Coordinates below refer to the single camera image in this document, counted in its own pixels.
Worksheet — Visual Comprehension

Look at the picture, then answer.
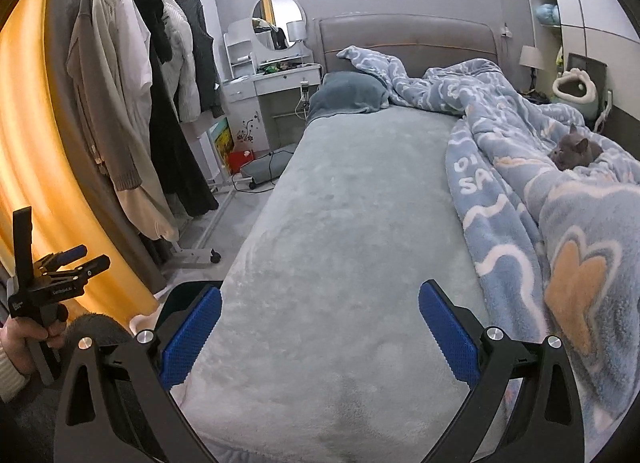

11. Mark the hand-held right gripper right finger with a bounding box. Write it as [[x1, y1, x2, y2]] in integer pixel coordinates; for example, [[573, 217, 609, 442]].
[[419, 280, 586, 463]]

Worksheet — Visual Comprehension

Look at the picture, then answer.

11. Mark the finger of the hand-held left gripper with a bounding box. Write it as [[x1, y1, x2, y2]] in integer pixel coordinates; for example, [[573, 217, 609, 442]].
[[35, 244, 88, 271], [45, 255, 112, 286]]

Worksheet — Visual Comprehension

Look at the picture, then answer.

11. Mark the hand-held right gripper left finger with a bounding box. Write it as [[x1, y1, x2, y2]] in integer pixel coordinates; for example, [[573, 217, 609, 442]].
[[52, 285, 236, 463]]

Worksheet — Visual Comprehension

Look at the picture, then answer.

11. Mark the dark teal trash bin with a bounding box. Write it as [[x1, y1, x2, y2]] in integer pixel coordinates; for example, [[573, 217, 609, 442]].
[[157, 280, 223, 330]]

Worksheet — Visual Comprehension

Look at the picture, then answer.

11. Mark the person's left forearm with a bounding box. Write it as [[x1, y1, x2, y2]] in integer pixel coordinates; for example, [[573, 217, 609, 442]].
[[0, 347, 27, 402]]

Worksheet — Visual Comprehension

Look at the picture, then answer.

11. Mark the person's left hand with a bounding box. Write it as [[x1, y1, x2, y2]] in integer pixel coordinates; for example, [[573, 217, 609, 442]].
[[0, 318, 66, 376]]

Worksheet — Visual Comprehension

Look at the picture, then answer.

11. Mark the cream garment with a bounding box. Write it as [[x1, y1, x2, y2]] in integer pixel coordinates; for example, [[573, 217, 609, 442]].
[[117, 183, 179, 245]]

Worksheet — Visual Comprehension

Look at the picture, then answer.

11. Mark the white clothes rack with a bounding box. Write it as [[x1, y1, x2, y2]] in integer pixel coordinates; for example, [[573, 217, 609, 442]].
[[67, 0, 257, 269]]

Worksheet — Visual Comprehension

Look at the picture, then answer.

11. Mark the orange curtain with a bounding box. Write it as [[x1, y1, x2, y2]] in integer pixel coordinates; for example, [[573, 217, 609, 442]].
[[0, 0, 161, 324]]

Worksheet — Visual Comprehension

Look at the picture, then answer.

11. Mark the grey fleece bed cover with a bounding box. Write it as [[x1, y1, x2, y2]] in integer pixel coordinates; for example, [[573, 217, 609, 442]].
[[172, 106, 506, 463]]

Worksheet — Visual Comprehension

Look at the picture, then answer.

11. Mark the long black coat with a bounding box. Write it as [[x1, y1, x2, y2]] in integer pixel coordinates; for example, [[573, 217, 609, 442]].
[[102, 0, 220, 218]]

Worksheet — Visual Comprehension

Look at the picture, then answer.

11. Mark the blue patterned fleece blanket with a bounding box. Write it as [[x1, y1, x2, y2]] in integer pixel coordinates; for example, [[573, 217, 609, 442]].
[[336, 46, 640, 444]]

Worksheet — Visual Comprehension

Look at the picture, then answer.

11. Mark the beige knit cardigan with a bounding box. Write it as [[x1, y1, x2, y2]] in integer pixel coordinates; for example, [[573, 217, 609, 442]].
[[66, 0, 144, 192]]

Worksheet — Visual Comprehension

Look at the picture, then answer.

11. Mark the yellow painting canvas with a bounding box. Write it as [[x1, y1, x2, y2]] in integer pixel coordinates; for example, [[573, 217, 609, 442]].
[[210, 118, 235, 170]]

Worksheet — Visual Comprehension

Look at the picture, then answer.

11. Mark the red box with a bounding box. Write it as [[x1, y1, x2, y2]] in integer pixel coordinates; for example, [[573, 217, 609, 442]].
[[229, 149, 256, 173]]

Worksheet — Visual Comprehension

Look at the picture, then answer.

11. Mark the white puffer jacket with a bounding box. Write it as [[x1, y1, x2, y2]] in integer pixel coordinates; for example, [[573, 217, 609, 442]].
[[155, 0, 199, 124]]

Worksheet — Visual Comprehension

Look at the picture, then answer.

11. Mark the white shirt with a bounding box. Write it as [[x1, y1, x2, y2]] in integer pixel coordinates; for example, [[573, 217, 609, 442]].
[[112, 0, 154, 105]]

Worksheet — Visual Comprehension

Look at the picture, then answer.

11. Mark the grey cat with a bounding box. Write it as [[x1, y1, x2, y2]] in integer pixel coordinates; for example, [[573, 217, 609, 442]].
[[547, 124, 605, 173]]

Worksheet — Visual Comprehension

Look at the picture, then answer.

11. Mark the dark grey vest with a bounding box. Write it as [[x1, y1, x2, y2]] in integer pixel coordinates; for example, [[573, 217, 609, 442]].
[[175, 0, 225, 120]]

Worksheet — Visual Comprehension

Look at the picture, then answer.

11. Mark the teal pillow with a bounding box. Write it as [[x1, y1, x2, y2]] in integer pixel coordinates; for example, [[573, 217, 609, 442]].
[[305, 72, 391, 125]]

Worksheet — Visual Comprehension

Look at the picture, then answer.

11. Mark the white vanity desk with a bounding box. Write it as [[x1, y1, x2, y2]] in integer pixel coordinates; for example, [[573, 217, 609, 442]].
[[221, 18, 323, 154]]

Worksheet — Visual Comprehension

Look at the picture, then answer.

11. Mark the white plush cat bed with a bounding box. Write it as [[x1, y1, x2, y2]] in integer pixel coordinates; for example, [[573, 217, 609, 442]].
[[551, 68, 599, 119]]

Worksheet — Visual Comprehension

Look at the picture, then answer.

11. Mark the clutter of cosmetics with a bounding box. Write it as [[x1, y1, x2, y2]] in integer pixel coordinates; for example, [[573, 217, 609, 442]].
[[259, 62, 312, 76]]

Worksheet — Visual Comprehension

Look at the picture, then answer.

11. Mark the bedside lamp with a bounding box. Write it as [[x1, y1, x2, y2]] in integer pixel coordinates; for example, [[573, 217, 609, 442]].
[[518, 46, 544, 94]]

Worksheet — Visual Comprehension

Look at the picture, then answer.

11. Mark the grey upholstered headboard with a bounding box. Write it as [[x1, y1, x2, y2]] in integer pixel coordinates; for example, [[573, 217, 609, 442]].
[[312, 14, 501, 87]]

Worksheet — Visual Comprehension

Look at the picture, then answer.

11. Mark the white shade vanity lamp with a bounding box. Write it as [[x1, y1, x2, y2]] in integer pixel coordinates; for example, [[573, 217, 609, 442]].
[[286, 20, 306, 64]]

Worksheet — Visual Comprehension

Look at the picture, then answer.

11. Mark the round mirror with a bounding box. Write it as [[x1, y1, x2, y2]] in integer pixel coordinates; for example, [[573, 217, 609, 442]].
[[251, 0, 306, 51]]

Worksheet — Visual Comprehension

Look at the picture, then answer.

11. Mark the blue plush toy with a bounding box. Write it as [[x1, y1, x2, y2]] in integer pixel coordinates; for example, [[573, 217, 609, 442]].
[[534, 3, 560, 27]]

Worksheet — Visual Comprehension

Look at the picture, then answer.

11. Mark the black cable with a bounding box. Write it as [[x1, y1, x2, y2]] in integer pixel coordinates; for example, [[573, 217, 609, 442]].
[[262, 143, 299, 185]]

